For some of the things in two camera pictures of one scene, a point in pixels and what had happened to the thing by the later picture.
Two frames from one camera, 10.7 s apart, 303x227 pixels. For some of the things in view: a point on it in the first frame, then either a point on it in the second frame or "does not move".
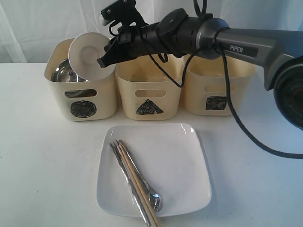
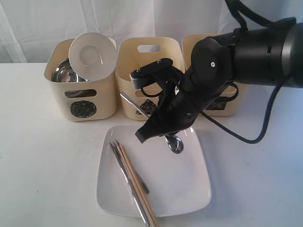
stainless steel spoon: x=154 y=199 -> x=174 y=142
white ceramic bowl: x=84 y=52 does not move
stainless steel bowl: x=63 y=72 does not move
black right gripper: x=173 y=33 -> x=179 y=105
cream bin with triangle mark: x=147 y=92 does not move
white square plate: x=170 y=158 does not move
